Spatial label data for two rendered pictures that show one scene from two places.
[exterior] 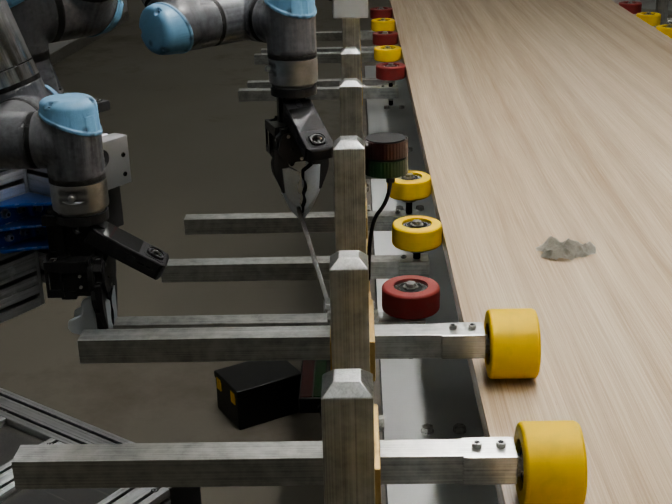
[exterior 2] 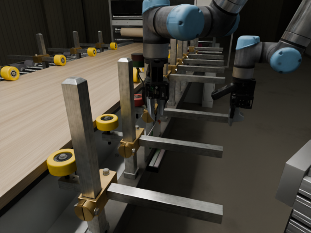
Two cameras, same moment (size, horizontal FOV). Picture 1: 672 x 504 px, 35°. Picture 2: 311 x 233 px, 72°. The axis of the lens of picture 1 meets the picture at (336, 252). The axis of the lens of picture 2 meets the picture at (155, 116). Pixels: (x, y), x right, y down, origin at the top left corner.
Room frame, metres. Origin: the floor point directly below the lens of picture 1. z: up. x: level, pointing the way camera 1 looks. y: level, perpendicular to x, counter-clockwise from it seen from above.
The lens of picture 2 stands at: (2.24, 0.22, 1.24)
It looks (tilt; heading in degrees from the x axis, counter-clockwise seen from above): 25 degrees down; 194
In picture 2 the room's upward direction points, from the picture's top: straight up
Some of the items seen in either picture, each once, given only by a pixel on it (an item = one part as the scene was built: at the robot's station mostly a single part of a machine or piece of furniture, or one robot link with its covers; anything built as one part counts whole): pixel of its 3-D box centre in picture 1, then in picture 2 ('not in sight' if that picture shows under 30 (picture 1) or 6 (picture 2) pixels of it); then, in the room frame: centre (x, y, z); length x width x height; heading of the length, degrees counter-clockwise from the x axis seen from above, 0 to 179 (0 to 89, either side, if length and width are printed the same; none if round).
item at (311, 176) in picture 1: (306, 186); (151, 110); (1.61, 0.04, 0.97); 0.06 x 0.03 x 0.09; 19
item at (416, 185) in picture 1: (409, 203); (66, 172); (1.84, -0.14, 0.85); 0.08 x 0.08 x 0.11
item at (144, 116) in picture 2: not in sight; (151, 112); (1.36, -0.03, 0.84); 0.13 x 0.06 x 0.05; 179
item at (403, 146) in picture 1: (385, 146); (138, 57); (1.38, -0.07, 1.09); 0.06 x 0.06 x 0.02
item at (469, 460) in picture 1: (284, 461); (183, 67); (0.84, 0.05, 0.95); 0.50 x 0.04 x 0.04; 89
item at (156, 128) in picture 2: not in sight; (153, 136); (1.41, 0.00, 0.75); 0.26 x 0.01 x 0.10; 179
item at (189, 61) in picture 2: not in sight; (189, 60); (0.59, 0.06, 0.95); 0.50 x 0.04 x 0.04; 89
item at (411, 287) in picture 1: (410, 320); (136, 107); (1.34, -0.10, 0.85); 0.08 x 0.08 x 0.11
